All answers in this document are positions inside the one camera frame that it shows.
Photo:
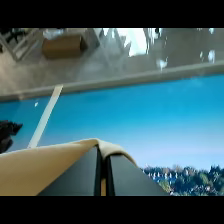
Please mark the dark brown garment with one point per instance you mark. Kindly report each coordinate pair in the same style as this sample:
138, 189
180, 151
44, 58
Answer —
7, 132

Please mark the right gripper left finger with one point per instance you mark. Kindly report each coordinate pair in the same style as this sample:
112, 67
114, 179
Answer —
78, 176

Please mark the brown cardboard box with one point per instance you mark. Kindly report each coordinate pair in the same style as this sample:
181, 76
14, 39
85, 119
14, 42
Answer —
63, 46

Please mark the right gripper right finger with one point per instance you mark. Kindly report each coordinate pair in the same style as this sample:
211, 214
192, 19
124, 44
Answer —
130, 180

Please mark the cream garment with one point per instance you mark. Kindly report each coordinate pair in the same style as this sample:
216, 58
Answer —
36, 166

